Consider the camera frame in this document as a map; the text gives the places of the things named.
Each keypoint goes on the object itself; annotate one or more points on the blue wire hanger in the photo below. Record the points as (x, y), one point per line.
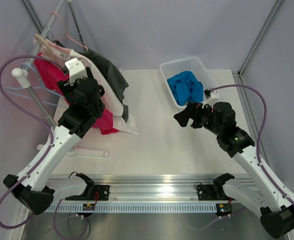
(41, 85)

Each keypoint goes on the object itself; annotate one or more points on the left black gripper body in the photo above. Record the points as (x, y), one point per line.
(66, 88)

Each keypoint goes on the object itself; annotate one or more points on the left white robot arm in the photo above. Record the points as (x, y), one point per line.
(31, 186)

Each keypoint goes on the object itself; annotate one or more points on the pink wire hanger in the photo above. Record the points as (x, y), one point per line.
(67, 36)

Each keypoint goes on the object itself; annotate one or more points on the pink magenta t shirt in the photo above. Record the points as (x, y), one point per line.
(51, 74)

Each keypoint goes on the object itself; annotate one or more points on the white coca cola t shirt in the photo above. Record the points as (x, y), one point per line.
(121, 126)

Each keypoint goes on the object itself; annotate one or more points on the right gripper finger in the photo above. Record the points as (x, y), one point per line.
(194, 106)
(184, 116)

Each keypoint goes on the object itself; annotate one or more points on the wooden clothes hanger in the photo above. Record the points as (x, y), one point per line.
(43, 42)

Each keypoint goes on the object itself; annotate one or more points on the metal clothes rack rail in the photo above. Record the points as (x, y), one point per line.
(34, 52)

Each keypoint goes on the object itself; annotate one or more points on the aluminium mounting rail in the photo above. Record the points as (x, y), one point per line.
(152, 188)

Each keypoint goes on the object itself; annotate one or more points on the white plastic basket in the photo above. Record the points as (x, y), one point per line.
(193, 64)

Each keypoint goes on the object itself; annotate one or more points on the blue cloth in basket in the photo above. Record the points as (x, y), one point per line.
(186, 88)

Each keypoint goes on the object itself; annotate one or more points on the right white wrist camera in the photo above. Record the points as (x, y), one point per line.
(212, 97)

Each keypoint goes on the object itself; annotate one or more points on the white slotted cable duct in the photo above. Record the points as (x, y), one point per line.
(196, 207)

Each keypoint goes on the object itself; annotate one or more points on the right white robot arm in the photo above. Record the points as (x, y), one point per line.
(274, 203)

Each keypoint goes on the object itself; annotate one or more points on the dark grey t shirt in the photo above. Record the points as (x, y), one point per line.
(111, 73)

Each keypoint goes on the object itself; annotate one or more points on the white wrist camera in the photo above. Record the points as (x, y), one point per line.
(76, 70)
(212, 97)

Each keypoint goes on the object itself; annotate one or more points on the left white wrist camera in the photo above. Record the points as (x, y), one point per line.
(76, 70)

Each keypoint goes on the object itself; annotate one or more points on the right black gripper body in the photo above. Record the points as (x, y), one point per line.
(203, 117)

